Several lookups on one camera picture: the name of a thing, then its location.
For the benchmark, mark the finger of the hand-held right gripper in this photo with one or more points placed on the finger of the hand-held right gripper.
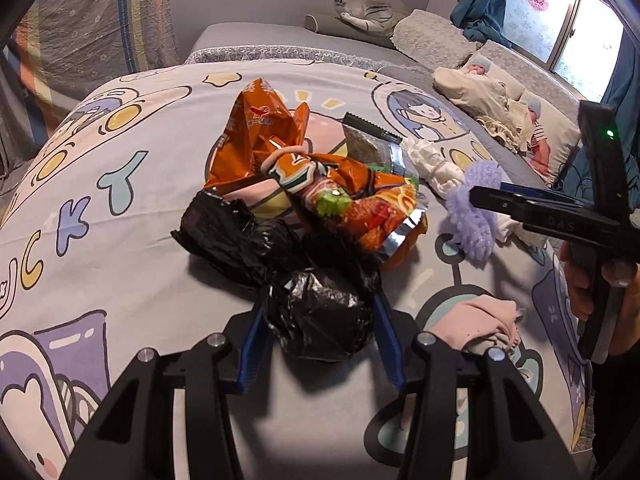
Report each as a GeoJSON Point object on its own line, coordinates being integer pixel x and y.
{"type": "Point", "coordinates": [500, 200]}

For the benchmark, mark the baby print pillows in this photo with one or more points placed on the baby print pillows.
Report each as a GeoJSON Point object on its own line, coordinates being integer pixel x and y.
{"type": "Point", "coordinates": [530, 75]}

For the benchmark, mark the green silver foil packet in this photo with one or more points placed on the green silver foil packet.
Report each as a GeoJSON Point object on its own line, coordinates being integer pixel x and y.
{"type": "Point", "coordinates": [362, 142]}

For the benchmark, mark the person's right forearm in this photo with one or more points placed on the person's right forearm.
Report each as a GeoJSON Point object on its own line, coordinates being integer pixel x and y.
{"type": "Point", "coordinates": [615, 400]}

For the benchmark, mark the orange snack wrapper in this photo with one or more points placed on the orange snack wrapper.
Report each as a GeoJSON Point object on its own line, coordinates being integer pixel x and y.
{"type": "Point", "coordinates": [260, 130]}

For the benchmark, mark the grey bolster pillow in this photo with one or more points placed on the grey bolster pillow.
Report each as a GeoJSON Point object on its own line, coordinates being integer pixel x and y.
{"type": "Point", "coordinates": [325, 25]}

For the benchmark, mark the white lace sofa cover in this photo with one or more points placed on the white lace sofa cover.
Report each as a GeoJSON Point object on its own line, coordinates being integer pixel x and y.
{"type": "Point", "coordinates": [430, 40]}

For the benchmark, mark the white tiger plush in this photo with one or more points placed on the white tiger plush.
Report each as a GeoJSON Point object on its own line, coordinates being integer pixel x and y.
{"type": "Point", "coordinates": [370, 2]}

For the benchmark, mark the frosted glass window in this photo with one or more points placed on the frosted glass window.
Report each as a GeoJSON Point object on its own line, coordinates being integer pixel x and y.
{"type": "Point", "coordinates": [550, 20]}

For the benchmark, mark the pink cloth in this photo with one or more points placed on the pink cloth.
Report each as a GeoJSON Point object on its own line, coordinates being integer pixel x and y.
{"type": "Point", "coordinates": [475, 320]}

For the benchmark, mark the pale yellow cloth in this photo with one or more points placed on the pale yellow cloth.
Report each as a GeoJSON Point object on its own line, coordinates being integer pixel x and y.
{"type": "Point", "coordinates": [505, 125]}

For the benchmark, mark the cartoon printed blanket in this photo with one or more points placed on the cartoon printed blanket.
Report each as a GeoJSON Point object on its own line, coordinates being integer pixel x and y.
{"type": "Point", "coordinates": [125, 235]}

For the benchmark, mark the cream blanket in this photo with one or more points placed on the cream blanket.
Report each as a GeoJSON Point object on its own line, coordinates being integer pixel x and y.
{"type": "Point", "coordinates": [465, 90]}

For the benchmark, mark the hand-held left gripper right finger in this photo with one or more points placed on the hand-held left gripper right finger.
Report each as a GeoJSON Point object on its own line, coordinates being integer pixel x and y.
{"type": "Point", "coordinates": [387, 340]}

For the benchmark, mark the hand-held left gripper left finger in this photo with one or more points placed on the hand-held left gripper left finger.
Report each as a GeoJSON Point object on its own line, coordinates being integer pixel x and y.
{"type": "Point", "coordinates": [252, 340]}

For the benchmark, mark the person's right hand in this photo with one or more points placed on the person's right hand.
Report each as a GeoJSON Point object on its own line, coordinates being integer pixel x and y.
{"type": "Point", "coordinates": [575, 285]}

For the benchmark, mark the red window sticker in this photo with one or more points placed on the red window sticker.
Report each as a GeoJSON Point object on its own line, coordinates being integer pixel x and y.
{"type": "Point", "coordinates": [538, 0]}

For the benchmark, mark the black plastic bag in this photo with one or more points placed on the black plastic bag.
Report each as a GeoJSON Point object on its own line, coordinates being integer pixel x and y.
{"type": "Point", "coordinates": [320, 310]}
{"type": "Point", "coordinates": [220, 230]}

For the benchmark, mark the striped patterned sheet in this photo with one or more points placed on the striped patterned sheet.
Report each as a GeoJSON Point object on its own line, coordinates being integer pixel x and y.
{"type": "Point", "coordinates": [100, 25]}

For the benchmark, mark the white foam net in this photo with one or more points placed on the white foam net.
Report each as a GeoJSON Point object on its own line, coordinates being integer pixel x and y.
{"type": "Point", "coordinates": [430, 165]}

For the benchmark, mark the red noodle wrapper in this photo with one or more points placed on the red noodle wrapper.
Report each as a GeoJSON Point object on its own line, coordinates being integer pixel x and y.
{"type": "Point", "coordinates": [360, 200]}

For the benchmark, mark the purple foam net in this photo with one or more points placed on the purple foam net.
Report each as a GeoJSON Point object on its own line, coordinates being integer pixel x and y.
{"type": "Point", "coordinates": [475, 225]}

